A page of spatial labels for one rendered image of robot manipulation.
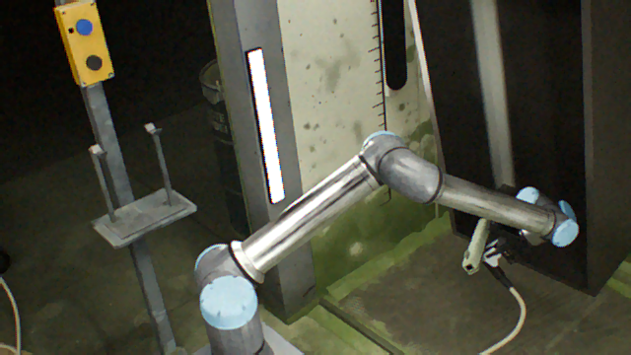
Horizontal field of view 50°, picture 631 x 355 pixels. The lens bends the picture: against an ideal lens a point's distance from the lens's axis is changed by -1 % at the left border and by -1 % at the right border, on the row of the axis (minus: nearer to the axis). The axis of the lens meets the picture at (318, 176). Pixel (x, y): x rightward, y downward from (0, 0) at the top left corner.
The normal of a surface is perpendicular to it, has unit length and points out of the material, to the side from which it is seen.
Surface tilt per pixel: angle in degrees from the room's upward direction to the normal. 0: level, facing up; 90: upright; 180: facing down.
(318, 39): 90
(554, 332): 0
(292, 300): 90
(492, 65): 102
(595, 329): 0
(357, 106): 90
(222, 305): 5
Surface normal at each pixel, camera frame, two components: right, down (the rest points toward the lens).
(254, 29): 0.64, 0.32
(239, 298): -0.08, -0.82
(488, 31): -0.69, 0.58
